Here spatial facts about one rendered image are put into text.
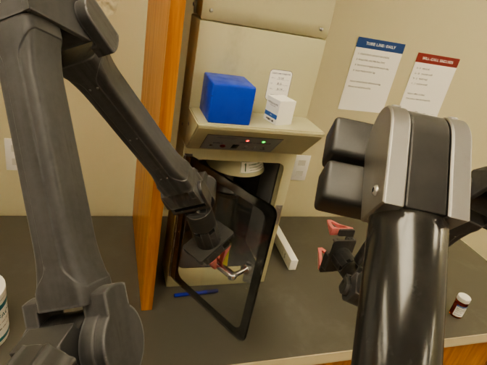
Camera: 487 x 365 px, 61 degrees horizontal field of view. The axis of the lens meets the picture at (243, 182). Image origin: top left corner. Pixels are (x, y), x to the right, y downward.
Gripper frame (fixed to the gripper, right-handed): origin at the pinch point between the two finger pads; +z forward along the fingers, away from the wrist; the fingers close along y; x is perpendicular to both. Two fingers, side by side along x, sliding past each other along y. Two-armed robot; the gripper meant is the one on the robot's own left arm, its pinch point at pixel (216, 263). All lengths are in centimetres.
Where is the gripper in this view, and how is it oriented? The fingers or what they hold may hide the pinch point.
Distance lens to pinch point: 99.7
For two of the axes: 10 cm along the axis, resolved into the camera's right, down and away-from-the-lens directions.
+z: 1.5, 7.0, 6.9
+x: 7.0, 4.2, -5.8
